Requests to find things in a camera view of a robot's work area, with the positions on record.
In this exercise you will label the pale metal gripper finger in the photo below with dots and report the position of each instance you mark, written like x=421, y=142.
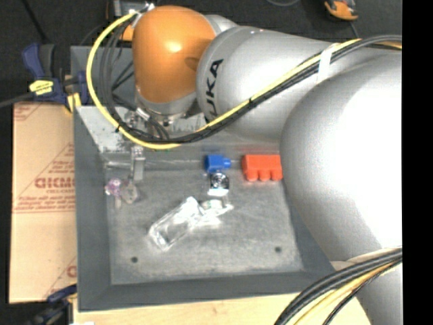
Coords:
x=138, y=169
x=130, y=193

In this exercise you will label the small purple toy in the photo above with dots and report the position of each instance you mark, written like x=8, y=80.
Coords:
x=113, y=187

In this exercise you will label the clear plastic bottle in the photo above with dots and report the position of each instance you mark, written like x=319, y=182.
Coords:
x=176, y=223

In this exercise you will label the blue toy block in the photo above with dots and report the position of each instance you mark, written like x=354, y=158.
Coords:
x=213, y=162

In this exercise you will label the shiny round metal piece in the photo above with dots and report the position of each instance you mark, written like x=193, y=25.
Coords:
x=219, y=182

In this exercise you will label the white and clear plastic piece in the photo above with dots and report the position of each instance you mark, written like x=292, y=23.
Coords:
x=216, y=212

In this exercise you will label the brown cardboard board, red print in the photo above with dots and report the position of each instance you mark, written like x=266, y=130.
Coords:
x=40, y=215

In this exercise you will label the grey metal bin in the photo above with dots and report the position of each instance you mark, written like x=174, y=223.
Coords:
x=216, y=249

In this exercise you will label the red-orange toy brick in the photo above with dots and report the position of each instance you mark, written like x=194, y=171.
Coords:
x=260, y=168

